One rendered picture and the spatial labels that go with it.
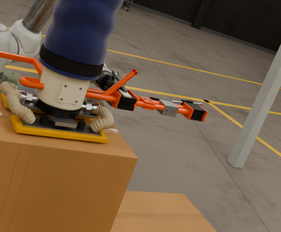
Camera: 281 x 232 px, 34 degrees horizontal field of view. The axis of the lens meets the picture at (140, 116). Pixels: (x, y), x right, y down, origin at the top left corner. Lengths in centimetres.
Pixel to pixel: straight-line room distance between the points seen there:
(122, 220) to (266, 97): 281
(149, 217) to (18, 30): 111
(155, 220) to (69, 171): 68
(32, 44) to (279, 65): 275
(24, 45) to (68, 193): 97
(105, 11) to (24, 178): 61
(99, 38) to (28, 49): 90
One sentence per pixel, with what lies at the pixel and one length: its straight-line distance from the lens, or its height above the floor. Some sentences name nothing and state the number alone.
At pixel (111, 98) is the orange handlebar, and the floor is 109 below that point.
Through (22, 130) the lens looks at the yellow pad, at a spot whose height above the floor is 97.
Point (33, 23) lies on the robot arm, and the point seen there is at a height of 113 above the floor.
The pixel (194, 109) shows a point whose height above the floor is 110.
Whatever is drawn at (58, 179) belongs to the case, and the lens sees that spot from 161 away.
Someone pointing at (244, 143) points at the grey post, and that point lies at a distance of 470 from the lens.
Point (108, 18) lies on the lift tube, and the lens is 154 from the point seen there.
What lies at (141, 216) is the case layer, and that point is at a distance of 213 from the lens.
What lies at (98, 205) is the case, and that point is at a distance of 172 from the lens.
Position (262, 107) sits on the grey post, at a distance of 460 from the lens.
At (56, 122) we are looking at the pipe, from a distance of 158.
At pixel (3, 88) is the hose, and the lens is 167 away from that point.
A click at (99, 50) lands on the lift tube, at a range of 156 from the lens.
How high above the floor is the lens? 160
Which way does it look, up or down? 18 degrees down
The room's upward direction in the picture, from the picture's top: 21 degrees clockwise
